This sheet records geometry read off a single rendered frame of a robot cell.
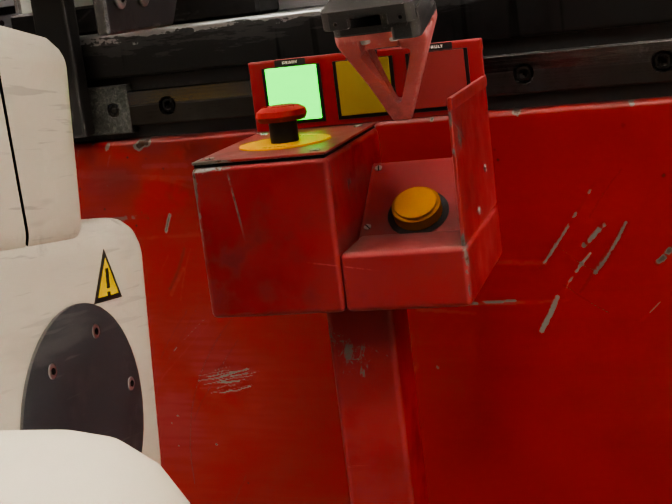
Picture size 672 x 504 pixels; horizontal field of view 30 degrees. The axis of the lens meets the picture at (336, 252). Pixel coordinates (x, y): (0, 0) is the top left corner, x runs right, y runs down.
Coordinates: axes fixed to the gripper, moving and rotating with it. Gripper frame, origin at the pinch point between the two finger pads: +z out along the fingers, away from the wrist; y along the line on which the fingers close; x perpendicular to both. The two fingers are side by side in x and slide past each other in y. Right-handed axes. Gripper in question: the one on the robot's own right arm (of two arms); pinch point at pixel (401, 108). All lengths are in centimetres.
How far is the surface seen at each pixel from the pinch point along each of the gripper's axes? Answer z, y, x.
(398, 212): 8.1, -0.6, 1.5
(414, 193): 7.4, 1.2, 0.4
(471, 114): 2.1, 2.9, -4.5
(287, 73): -0.1, 11.0, 11.7
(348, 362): 19.1, -4.0, 6.8
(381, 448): 26.1, -5.8, 5.1
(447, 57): 0.1, 10.9, -1.8
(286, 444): 41.0, 16.1, 22.2
